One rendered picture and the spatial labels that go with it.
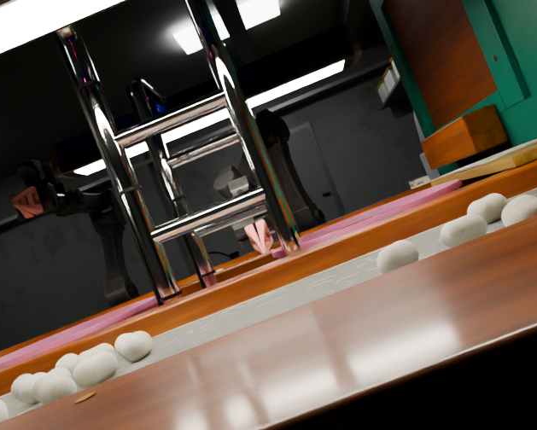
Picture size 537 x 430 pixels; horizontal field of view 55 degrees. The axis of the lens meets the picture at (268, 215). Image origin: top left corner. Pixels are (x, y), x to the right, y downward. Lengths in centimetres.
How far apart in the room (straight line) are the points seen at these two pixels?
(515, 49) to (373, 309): 75
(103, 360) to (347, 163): 785
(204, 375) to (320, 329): 4
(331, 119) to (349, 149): 56
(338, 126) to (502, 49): 741
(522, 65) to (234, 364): 77
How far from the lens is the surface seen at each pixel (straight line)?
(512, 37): 88
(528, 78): 87
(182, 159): 84
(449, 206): 53
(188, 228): 59
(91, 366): 40
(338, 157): 818
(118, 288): 156
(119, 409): 17
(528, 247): 17
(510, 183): 55
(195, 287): 86
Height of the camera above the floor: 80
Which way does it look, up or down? 2 degrees up
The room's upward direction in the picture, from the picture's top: 22 degrees counter-clockwise
